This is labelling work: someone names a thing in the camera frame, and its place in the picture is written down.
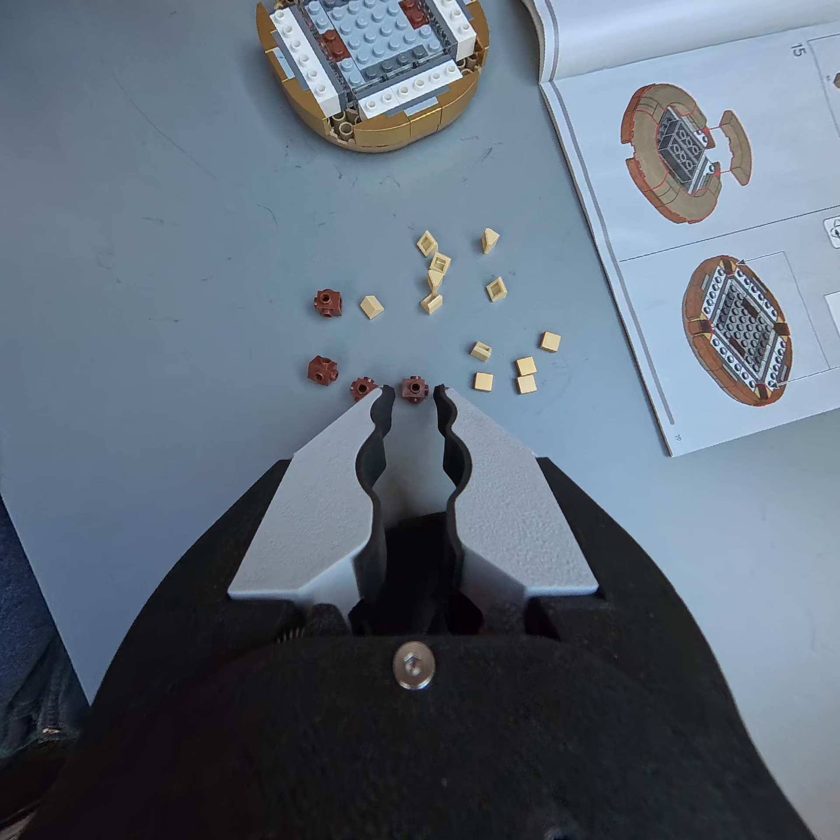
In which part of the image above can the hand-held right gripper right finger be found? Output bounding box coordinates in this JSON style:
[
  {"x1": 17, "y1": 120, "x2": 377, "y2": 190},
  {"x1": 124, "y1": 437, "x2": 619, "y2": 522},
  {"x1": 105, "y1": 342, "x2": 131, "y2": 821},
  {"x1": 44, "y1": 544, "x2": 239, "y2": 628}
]
[{"x1": 433, "y1": 385, "x2": 599, "y2": 611}]

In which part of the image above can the round gold lego base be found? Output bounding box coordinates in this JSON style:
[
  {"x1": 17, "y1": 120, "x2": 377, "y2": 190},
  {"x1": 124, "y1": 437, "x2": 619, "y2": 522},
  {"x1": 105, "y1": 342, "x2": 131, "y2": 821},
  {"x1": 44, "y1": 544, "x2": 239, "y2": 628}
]
[{"x1": 256, "y1": 0, "x2": 490, "y2": 154}]

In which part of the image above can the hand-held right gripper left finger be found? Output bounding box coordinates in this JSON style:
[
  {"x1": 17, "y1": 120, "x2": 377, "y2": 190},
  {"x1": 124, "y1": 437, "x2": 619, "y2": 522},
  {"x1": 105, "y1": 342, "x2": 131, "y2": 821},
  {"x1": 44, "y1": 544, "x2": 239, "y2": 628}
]
[{"x1": 227, "y1": 386, "x2": 396, "y2": 618}]

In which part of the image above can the scatter of tan lego pieces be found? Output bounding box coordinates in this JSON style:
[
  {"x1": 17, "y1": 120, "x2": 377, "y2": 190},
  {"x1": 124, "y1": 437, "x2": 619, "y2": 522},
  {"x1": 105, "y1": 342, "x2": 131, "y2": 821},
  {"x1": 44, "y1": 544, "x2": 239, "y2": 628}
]
[{"x1": 359, "y1": 227, "x2": 563, "y2": 395}]

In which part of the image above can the person's blue jeans leg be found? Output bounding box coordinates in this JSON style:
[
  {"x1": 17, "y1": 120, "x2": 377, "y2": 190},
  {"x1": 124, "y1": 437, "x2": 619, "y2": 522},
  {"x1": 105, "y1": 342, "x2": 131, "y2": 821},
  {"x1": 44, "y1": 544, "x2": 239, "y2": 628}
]
[{"x1": 0, "y1": 495, "x2": 91, "y2": 821}]

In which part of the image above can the lego instruction booklet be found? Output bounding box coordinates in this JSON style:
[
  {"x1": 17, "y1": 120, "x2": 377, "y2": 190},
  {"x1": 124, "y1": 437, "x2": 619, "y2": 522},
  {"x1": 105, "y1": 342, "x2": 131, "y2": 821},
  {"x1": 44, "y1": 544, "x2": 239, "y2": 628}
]
[{"x1": 521, "y1": 0, "x2": 840, "y2": 457}]

